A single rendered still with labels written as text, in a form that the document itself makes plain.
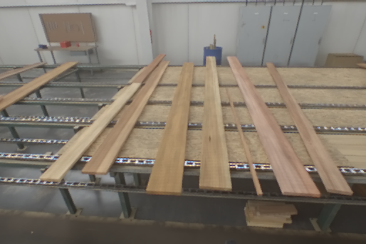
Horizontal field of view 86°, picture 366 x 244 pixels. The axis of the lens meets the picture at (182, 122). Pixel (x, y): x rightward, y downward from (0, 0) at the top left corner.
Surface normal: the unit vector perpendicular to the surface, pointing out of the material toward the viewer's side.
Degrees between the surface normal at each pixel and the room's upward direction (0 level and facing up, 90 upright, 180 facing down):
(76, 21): 90
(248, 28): 90
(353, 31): 88
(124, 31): 87
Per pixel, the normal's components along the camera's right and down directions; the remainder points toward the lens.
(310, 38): -0.08, 0.49
